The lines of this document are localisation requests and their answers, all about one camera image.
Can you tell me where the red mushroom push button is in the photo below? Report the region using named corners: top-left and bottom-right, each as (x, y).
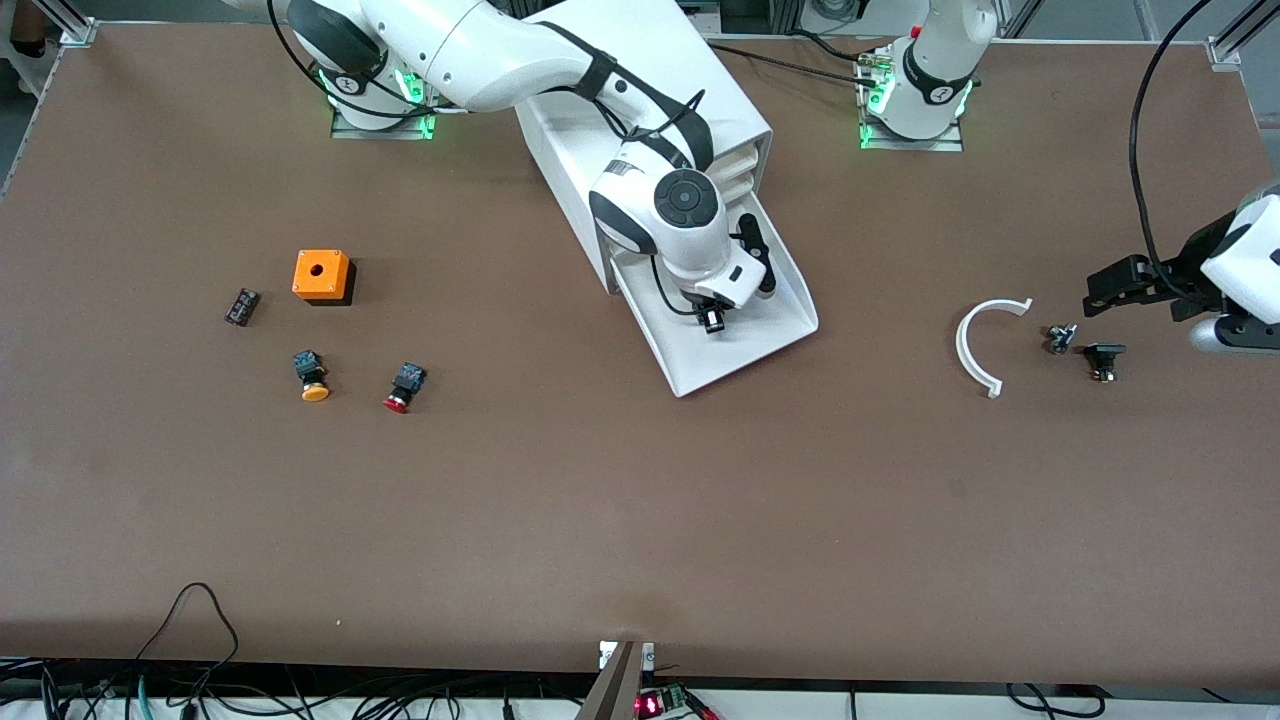
top-left (383, 363), bottom-right (427, 414)

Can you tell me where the orange button box with hole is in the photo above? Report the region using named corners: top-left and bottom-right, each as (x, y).
top-left (292, 249), bottom-right (357, 307)

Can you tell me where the orange mushroom push button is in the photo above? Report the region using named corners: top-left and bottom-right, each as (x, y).
top-left (293, 349), bottom-right (332, 403)

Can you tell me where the white curved plastic arc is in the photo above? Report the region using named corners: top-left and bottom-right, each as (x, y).
top-left (955, 298), bottom-right (1034, 399)

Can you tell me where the circuit board with red display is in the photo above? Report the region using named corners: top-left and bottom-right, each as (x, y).
top-left (635, 683), bottom-right (719, 720)

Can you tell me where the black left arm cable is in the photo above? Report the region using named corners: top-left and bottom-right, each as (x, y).
top-left (1130, 0), bottom-right (1216, 291)

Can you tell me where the white drawer cabinet grey frame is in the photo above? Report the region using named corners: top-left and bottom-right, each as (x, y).
top-left (512, 0), bottom-right (774, 296)

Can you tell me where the aluminium frame profile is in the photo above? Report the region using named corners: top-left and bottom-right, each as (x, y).
top-left (30, 0), bottom-right (101, 47)
top-left (1205, 0), bottom-right (1280, 69)

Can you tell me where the black cable to arm base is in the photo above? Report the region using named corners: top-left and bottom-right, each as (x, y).
top-left (705, 38), bottom-right (883, 89)

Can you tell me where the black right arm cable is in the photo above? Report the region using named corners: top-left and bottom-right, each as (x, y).
top-left (545, 20), bottom-right (716, 319)

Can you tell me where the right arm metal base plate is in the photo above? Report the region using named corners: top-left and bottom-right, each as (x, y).
top-left (330, 60), bottom-right (443, 141)

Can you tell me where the grey metal camera bracket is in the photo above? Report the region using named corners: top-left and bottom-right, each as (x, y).
top-left (575, 640), bottom-right (656, 720)

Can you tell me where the coiled black cable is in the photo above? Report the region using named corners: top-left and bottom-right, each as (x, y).
top-left (1005, 682), bottom-right (1113, 720)

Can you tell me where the tangled black cable bundle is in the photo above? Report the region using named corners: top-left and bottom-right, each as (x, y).
top-left (0, 655), bottom-right (601, 720)

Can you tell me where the looped thin black cable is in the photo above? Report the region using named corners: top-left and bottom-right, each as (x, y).
top-left (135, 583), bottom-right (241, 691)

